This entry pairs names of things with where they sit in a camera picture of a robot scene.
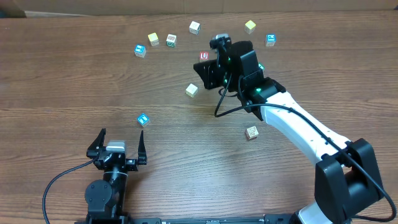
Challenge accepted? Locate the yellow top block far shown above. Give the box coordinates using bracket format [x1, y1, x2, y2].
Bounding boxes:
[244, 20, 256, 34]

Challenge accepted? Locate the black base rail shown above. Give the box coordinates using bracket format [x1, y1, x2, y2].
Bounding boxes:
[75, 214, 302, 224]

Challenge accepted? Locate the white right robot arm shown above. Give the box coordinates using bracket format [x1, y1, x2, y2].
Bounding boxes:
[193, 37, 387, 223]

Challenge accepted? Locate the plain wood block S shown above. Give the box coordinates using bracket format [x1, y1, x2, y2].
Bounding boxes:
[185, 83, 198, 98]

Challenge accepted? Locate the wood block green J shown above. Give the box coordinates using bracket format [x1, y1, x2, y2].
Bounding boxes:
[189, 21, 201, 35]

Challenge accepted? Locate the blue top block left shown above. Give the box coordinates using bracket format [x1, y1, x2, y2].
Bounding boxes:
[134, 44, 147, 58]

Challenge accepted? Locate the brown engraved wood block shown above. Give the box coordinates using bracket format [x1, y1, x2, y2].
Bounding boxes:
[244, 126, 259, 140]

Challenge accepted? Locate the yellow block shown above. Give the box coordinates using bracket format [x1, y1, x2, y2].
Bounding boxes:
[148, 32, 159, 46]
[244, 20, 256, 34]

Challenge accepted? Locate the blue P block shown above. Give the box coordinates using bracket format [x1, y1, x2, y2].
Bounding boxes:
[265, 34, 276, 47]

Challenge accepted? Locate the red U block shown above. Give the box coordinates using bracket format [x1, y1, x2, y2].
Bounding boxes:
[199, 51, 209, 62]

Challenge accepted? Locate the yellow top block left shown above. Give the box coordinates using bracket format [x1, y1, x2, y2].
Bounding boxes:
[148, 32, 159, 46]

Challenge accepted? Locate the blue T block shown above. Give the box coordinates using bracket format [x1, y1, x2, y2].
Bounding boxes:
[137, 113, 150, 128]

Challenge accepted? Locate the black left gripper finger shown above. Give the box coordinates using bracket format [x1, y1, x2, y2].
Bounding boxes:
[86, 128, 106, 157]
[137, 131, 147, 165]

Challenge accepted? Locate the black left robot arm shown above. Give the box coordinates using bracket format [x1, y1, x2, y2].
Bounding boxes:
[85, 128, 147, 223]

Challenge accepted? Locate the green B block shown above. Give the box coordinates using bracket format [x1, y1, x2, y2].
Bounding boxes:
[166, 34, 177, 47]

